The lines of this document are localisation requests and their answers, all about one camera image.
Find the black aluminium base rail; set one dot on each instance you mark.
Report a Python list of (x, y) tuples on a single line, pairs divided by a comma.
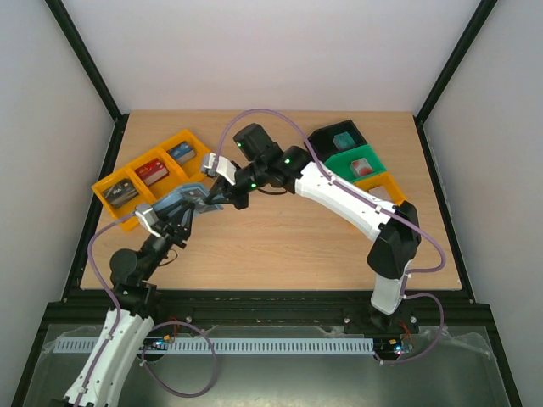
[(351, 310)]

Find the blue cards stack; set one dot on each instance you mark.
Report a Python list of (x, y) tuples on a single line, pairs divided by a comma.
[(182, 153)]

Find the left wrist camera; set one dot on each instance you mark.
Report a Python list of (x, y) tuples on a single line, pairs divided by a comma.
[(147, 218)]

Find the black storage bin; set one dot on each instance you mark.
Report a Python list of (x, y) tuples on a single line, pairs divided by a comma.
[(322, 139)]

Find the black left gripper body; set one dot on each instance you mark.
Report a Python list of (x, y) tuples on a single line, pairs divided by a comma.
[(173, 236)]

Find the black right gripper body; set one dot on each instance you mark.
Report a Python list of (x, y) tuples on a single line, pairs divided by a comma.
[(237, 193)]

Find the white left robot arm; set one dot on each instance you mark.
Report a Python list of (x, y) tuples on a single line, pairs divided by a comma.
[(131, 318)]

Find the orange storage bin right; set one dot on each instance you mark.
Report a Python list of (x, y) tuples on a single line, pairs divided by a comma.
[(382, 179)]

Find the white slotted cable duct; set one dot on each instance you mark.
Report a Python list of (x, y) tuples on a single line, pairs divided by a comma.
[(268, 346)]

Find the red white april cards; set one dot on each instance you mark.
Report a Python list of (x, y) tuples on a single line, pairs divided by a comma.
[(360, 168)]

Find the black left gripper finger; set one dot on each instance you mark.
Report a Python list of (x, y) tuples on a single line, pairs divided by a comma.
[(184, 224), (174, 216)]

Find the black frame post right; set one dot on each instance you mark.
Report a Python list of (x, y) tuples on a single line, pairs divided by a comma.
[(459, 51)]

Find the teal cards in black bin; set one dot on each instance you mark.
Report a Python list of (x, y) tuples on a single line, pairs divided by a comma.
[(344, 141)]

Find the black VIP cards stack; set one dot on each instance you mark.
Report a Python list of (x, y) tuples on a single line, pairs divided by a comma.
[(120, 193)]

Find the black frame post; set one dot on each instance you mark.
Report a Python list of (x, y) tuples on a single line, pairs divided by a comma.
[(78, 46), (459, 51)]

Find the blue card holder wallet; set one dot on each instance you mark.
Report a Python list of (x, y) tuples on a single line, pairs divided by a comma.
[(176, 195)]

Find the black frame post left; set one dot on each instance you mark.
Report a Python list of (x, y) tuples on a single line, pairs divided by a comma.
[(78, 46)]

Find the green storage bin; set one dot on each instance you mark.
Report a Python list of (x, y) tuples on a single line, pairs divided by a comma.
[(339, 163)]

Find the red cards stack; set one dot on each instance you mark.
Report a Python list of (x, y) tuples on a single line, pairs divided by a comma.
[(152, 172)]

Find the orange triple bin left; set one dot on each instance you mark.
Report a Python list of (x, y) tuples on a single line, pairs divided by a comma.
[(179, 174)]

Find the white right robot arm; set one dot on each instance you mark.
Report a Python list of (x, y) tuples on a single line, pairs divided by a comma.
[(391, 228)]

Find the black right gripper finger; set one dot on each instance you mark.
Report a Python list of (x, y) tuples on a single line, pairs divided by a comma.
[(219, 192), (239, 201)]

